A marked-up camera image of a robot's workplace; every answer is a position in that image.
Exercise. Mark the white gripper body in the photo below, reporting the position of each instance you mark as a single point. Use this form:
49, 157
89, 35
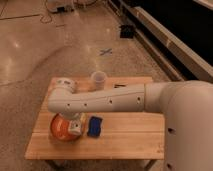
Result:
76, 123

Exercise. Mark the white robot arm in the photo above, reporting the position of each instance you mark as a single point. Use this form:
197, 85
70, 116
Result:
186, 105

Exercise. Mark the orange ceramic bowl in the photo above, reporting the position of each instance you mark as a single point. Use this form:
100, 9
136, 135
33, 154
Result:
58, 129

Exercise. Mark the blue sponge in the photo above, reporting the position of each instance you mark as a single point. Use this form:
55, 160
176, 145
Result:
94, 127

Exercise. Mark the clear plastic cup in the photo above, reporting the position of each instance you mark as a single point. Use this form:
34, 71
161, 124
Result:
98, 79

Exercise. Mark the wooden table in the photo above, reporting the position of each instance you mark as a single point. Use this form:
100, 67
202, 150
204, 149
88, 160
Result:
124, 135

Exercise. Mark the black box on floor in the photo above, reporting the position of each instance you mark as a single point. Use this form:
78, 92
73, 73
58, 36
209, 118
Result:
127, 31

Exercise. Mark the white device on floor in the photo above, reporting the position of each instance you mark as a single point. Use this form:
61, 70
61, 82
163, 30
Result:
55, 6

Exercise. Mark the long metal rail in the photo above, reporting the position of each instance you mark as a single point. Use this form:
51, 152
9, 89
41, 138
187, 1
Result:
189, 58

